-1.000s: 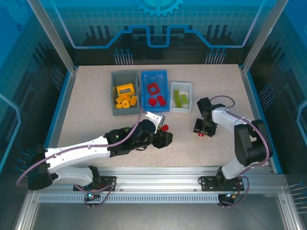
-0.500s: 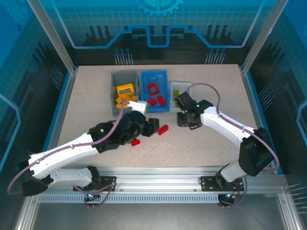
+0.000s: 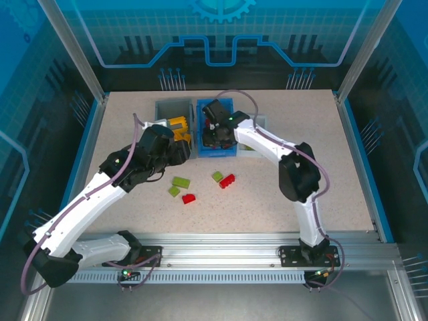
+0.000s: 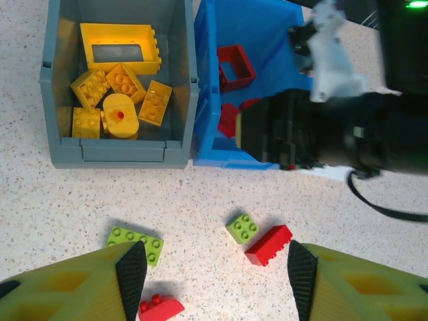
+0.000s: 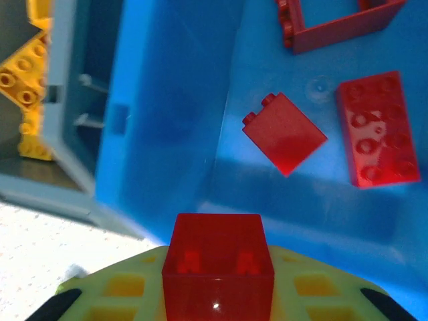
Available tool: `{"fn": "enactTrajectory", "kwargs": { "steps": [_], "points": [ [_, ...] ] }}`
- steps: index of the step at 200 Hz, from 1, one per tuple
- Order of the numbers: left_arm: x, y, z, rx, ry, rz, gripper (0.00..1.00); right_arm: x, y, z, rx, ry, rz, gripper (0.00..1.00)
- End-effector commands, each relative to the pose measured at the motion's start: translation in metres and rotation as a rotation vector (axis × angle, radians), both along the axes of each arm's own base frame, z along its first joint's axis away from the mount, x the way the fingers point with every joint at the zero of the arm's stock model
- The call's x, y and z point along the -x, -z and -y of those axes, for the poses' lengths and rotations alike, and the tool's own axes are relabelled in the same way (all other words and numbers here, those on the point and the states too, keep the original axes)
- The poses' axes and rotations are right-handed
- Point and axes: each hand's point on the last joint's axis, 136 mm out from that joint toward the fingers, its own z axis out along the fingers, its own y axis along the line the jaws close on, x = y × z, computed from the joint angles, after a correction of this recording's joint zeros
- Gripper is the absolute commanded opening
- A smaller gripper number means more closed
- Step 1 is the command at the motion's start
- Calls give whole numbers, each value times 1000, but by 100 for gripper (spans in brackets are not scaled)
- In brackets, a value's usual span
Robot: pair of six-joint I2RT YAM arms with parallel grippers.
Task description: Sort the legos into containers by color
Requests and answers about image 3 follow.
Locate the aluminium table side rail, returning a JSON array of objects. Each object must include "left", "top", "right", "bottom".
[
  {"left": 62, "top": 93, "right": 110, "bottom": 215},
  {"left": 334, "top": 92, "right": 395, "bottom": 243}
]

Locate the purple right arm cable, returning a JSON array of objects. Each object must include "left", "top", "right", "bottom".
[{"left": 213, "top": 89, "right": 332, "bottom": 238}]

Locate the aluminium frame post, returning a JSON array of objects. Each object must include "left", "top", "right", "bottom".
[
  {"left": 336, "top": 0, "right": 404, "bottom": 103},
  {"left": 36, "top": 0, "right": 110, "bottom": 103}
]

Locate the slotted grey cable duct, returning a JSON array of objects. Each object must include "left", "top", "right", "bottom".
[{"left": 53, "top": 270, "right": 308, "bottom": 285}]

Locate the blue plastic bin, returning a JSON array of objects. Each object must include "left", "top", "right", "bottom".
[{"left": 196, "top": 97, "right": 240, "bottom": 158}]

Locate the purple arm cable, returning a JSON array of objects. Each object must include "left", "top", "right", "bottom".
[
  {"left": 213, "top": 89, "right": 332, "bottom": 238},
  {"left": 19, "top": 112, "right": 150, "bottom": 296}
]

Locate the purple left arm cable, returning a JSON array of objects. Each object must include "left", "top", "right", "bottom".
[{"left": 19, "top": 112, "right": 150, "bottom": 296}]

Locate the yellow lego window frame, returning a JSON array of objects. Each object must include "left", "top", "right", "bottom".
[{"left": 168, "top": 116, "right": 191, "bottom": 134}]

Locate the white plastic bin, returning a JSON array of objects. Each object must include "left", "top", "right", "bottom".
[{"left": 239, "top": 113, "right": 268, "bottom": 158}]

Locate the aluminium front beam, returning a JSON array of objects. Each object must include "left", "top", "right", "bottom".
[{"left": 80, "top": 231, "right": 401, "bottom": 270}]

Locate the small lit circuit board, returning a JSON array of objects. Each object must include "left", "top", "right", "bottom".
[
  {"left": 306, "top": 269, "right": 335, "bottom": 282},
  {"left": 120, "top": 265, "right": 140, "bottom": 281}
]

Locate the grey plastic bin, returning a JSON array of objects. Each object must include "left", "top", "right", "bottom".
[{"left": 154, "top": 98, "right": 198, "bottom": 160}]

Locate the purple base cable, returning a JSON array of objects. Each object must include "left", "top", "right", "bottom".
[
  {"left": 307, "top": 239, "right": 381, "bottom": 321},
  {"left": 108, "top": 246, "right": 165, "bottom": 292}
]

